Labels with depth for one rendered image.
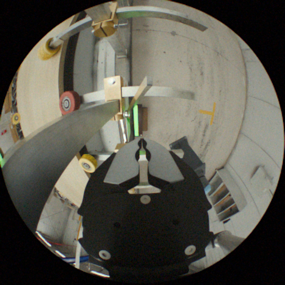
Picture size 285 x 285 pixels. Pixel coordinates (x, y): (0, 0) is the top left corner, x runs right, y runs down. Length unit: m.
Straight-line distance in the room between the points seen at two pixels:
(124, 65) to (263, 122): 2.67
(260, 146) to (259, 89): 1.27
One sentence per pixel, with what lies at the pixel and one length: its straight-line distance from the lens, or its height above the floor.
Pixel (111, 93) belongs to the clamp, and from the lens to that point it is 0.26.
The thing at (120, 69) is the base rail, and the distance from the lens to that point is 0.45.
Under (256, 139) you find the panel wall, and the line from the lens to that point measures 2.68.
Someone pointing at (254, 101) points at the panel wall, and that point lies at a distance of 2.78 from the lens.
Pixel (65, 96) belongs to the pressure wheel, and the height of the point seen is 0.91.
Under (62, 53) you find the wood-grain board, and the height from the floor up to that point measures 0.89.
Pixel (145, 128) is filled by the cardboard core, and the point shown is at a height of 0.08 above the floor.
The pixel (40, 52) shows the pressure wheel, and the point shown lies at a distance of 0.42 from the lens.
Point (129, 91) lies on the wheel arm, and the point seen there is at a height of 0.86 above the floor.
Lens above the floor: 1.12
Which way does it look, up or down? 61 degrees down
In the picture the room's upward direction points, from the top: 178 degrees clockwise
